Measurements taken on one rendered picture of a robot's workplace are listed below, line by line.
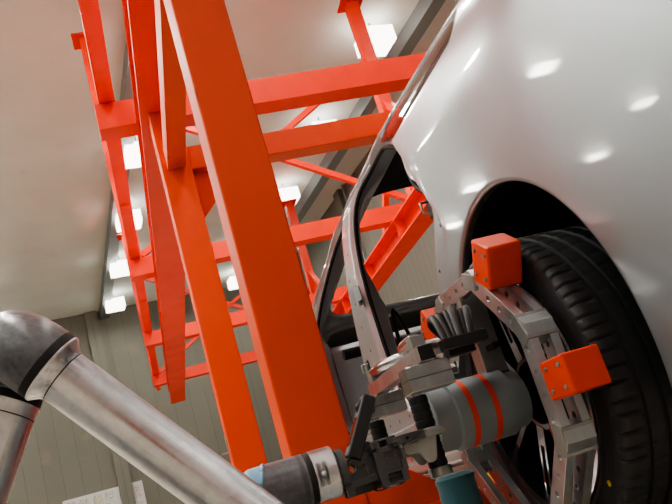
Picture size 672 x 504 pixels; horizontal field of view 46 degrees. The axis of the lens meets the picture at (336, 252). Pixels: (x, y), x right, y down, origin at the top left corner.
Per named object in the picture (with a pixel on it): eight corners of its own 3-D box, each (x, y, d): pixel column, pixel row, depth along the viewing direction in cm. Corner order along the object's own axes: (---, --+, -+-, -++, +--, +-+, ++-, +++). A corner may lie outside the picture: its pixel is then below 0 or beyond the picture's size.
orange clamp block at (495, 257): (524, 283, 156) (521, 240, 153) (488, 291, 154) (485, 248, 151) (506, 273, 163) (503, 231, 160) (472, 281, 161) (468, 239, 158)
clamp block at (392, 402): (408, 408, 177) (401, 386, 179) (371, 419, 175) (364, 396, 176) (403, 412, 182) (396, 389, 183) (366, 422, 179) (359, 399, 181)
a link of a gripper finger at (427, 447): (456, 455, 142) (407, 469, 141) (445, 422, 144) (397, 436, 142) (459, 454, 139) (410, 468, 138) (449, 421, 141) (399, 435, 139)
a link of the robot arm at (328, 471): (302, 454, 143) (310, 449, 134) (327, 447, 144) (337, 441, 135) (315, 504, 141) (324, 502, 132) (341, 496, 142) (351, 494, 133)
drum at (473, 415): (543, 426, 159) (519, 359, 163) (447, 455, 153) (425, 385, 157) (516, 434, 172) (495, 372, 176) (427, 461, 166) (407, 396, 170)
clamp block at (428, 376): (457, 381, 146) (447, 354, 147) (412, 394, 143) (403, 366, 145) (448, 386, 150) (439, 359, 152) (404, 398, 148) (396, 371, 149)
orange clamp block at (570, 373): (588, 391, 142) (613, 382, 133) (550, 402, 140) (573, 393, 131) (574, 353, 143) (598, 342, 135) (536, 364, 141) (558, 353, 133)
